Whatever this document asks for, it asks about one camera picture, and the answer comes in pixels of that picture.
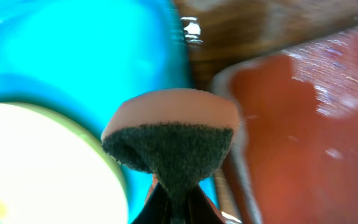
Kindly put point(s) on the dark cleaning sponge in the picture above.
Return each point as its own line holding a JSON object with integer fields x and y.
{"x": 180, "y": 135}

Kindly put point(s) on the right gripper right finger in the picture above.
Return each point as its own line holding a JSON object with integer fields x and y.
{"x": 199, "y": 209}

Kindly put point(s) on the black tray with red water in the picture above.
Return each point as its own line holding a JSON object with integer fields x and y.
{"x": 298, "y": 159}

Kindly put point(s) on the yellow plate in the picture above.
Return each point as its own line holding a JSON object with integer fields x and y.
{"x": 53, "y": 171}

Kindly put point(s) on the teal plastic tray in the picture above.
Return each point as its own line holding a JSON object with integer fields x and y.
{"x": 83, "y": 58}

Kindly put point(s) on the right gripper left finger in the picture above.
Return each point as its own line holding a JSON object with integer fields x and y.
{"x": 157, "y": 208}

